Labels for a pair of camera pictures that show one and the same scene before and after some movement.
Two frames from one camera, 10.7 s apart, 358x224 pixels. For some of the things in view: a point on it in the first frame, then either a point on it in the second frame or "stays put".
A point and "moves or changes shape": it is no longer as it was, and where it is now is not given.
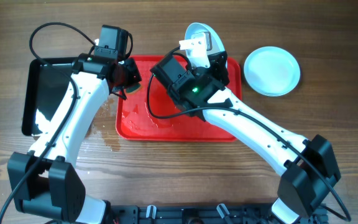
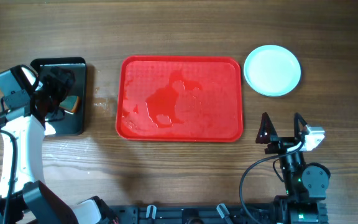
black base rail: (191, 214) stays put
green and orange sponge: (133, 88) moves or changes shape
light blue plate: (217, 45) → (272, 70)
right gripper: (219, 64) → (284, 143)
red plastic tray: (134, 122) stays put
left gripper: (130, 74) → (58, 83)
